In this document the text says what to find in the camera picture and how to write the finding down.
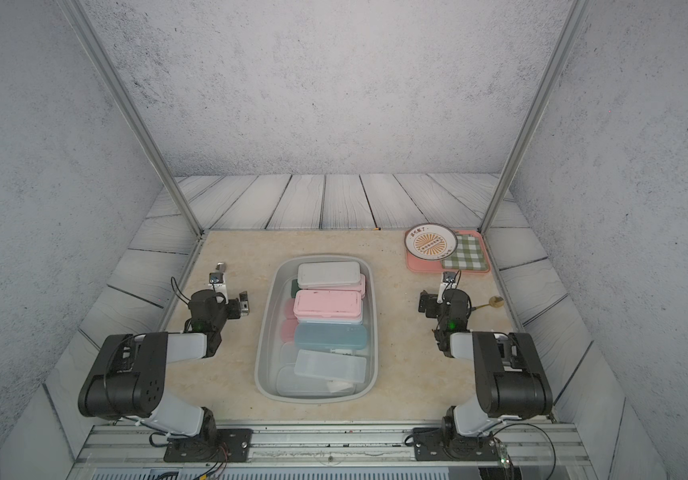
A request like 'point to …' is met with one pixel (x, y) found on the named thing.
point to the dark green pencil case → (294, 288)
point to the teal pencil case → (330, 336)
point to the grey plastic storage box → (272, 288)
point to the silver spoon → (222, 265)
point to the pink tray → (417, 264)
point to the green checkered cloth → (468, 256)
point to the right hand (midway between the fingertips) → (443, 290)
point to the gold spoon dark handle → (494, 302)
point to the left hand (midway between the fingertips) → (234, 291)
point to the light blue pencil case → (330, 320)
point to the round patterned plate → (431, 241)
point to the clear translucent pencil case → (287, 354)
